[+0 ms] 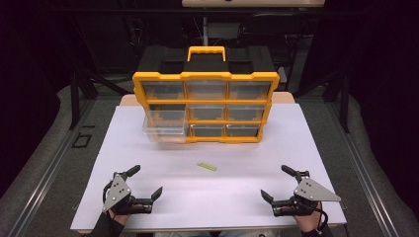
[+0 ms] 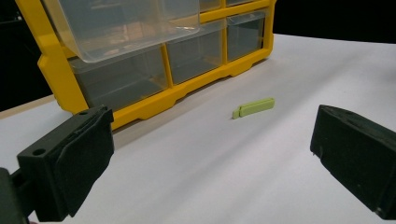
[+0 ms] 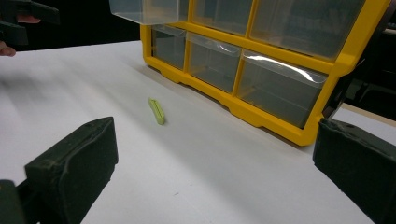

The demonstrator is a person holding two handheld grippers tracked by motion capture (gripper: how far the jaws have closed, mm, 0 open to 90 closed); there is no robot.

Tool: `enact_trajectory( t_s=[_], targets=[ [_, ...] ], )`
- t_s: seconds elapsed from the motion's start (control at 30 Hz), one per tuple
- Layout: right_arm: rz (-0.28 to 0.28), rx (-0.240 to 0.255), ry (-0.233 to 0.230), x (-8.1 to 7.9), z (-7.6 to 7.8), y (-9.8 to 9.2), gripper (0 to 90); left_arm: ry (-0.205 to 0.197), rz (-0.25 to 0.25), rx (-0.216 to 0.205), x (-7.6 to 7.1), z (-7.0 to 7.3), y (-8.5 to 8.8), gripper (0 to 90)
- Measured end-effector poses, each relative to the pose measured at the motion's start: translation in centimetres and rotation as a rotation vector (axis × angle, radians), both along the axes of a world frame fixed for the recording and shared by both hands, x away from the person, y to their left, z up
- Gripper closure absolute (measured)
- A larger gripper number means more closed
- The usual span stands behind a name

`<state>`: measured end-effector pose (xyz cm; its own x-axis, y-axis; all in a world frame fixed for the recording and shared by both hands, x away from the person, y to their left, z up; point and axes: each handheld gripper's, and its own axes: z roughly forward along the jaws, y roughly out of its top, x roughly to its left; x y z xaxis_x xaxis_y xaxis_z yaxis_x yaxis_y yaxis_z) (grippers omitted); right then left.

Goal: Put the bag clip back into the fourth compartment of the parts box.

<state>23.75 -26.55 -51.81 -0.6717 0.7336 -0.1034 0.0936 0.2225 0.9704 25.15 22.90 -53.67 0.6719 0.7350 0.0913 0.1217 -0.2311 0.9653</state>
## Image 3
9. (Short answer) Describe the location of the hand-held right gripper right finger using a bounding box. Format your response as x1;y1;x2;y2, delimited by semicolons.
312;118;396;224

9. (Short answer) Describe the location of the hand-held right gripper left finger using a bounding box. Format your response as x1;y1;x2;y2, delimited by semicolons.
24;116;120;224

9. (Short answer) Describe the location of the small green plastic bar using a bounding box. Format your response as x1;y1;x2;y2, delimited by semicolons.
148;97;166;126

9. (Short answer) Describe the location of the clear plastic drawer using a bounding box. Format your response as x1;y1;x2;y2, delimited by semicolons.
248;0;366;62
108;0;191;26
185;31;243;94
150;24;188;71
235;49;329;130
191;0;254;36

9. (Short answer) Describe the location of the yellow drawer organizer cabinet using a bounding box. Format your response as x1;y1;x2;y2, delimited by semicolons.
139;0;392;147

